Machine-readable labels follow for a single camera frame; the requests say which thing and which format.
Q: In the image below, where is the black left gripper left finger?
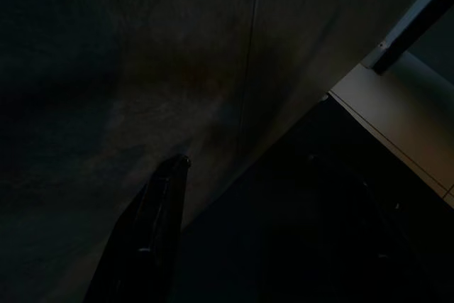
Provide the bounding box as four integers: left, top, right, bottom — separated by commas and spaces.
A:
83, 153, 193, 303

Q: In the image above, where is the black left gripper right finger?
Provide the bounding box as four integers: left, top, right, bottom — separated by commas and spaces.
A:
307, 153, 444, 303

